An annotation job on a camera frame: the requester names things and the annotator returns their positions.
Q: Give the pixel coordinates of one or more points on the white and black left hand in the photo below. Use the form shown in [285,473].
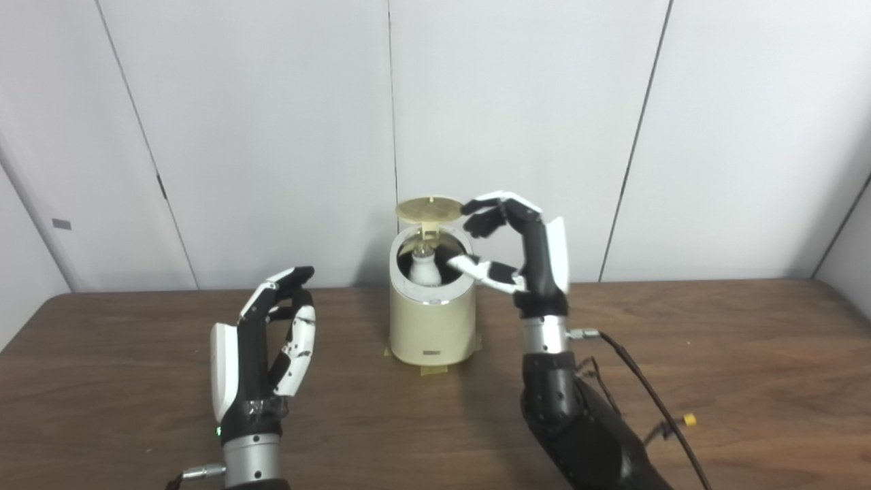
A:
[248,367]

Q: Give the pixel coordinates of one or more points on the small grey wall label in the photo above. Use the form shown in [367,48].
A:
[62,224]

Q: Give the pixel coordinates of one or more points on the white and black right hand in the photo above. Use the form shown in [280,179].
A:
[541,272]

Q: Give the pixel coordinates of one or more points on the round cream bin lid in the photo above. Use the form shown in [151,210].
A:
[430,208]

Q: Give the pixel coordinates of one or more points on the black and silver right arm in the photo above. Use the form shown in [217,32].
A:
[571,422]

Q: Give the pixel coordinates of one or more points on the cream-colored bin body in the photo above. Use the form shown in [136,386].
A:
[432,327]

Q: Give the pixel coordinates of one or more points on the small white plastic bottle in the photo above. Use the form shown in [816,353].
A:
[425,271]

